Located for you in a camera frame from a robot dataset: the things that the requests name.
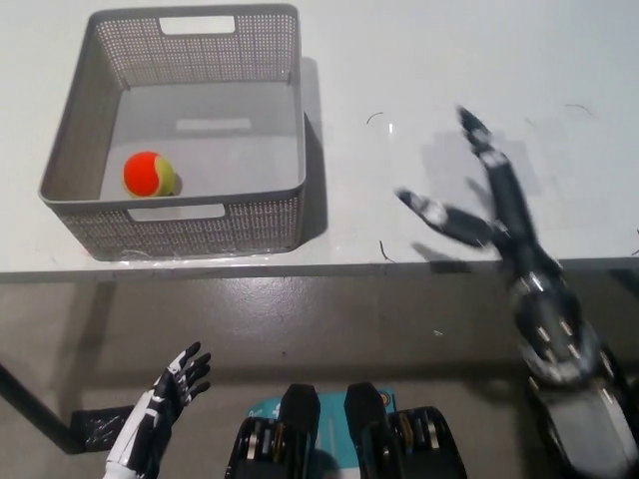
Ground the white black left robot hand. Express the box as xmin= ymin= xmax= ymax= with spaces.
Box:
xmin=102 ymin=341 xmax=214 ymax=479

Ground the grey perforated plastic basket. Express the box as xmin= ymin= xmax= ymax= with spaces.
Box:
xmin=38 ymin=3 xmax=308 ymax=261

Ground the yellow orange tennis ball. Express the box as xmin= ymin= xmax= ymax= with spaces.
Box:
xmin=123 ymin=151 xmax=179 ymax=200

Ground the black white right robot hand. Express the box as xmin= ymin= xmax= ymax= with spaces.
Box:
xmin=393 ymin=105 xmax=561 ymax=289

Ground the black metal table leg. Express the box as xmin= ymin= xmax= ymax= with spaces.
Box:
xmin=0 ymin=358 xmax=71 ymax=453

